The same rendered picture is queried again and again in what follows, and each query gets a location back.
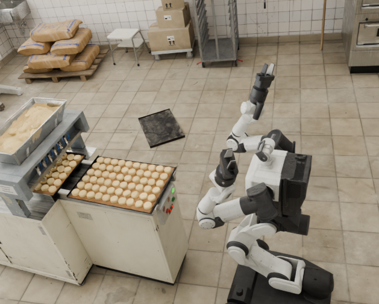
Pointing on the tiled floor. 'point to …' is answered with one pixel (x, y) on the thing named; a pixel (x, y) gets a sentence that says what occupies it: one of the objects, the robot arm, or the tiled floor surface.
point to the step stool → (126, 34)
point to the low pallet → (65, 72)
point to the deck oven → (367, 35)
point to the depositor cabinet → (38, 236)
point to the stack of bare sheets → (161, 128)
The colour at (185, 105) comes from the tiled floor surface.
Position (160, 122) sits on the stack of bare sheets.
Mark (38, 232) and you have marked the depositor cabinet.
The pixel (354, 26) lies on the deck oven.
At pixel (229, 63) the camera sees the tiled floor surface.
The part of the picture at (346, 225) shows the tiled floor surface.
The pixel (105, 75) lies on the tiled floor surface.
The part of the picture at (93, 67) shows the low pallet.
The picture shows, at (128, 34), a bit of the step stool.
